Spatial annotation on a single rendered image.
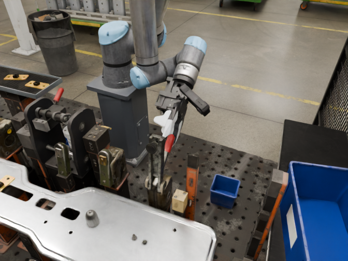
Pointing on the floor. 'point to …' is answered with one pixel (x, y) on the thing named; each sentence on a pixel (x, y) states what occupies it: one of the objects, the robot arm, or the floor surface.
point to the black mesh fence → (320, 118)
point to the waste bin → (54, 40)
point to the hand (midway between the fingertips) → (170, 141)
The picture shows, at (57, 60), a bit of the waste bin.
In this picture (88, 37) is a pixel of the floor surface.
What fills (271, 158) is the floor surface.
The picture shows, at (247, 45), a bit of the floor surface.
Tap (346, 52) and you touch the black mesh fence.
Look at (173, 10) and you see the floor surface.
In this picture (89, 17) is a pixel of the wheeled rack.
